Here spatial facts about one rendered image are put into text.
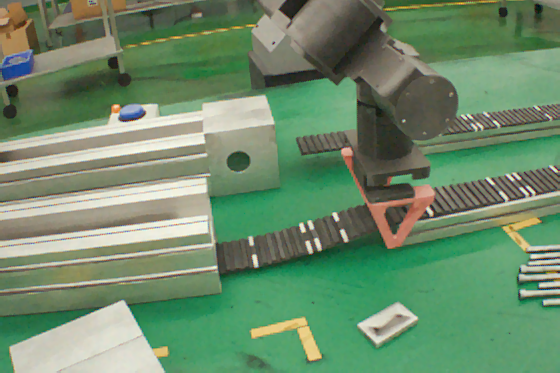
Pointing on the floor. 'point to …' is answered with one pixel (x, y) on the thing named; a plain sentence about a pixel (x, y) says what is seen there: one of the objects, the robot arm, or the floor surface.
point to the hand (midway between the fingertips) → (383, 220)
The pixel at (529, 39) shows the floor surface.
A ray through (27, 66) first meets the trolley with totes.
